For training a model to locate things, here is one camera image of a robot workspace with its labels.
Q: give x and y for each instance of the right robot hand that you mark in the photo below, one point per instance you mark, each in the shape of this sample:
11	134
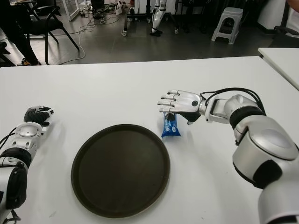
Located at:
184	101

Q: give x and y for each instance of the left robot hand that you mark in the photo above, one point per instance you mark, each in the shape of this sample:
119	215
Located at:
37	115

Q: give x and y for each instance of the blue Oreo cookie packet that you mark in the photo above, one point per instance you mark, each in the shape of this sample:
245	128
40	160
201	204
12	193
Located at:
171	129

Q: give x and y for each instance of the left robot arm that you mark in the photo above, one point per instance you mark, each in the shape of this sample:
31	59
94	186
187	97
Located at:
23	144

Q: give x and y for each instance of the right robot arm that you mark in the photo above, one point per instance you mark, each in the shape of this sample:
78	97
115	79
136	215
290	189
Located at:
261	144

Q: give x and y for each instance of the person in black trousers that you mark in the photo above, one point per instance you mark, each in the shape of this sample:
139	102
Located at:
25	46

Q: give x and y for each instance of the black office chair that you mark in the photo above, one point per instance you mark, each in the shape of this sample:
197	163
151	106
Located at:
3	47

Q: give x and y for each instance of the white humanoid robot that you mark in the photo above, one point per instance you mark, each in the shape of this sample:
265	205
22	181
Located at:
156	17

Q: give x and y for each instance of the round dark brown tray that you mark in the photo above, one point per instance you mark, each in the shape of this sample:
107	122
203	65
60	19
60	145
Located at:
120	170

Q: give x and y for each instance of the grey plastic stool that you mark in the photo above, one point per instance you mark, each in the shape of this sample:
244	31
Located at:
231	12

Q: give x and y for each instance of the white side table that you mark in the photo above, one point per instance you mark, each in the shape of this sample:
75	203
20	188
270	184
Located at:
282	58

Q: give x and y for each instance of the white framed panel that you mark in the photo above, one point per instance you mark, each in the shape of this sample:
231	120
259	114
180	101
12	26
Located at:
71	10

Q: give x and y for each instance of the black armrest seat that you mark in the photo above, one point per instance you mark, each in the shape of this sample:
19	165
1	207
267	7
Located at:
283	31

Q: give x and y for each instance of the black metal-frame chair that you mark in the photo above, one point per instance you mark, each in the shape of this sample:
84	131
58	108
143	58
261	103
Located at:
45	26

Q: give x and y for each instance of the black wheeled gantry frame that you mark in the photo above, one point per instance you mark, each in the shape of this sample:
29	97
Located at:
125	23

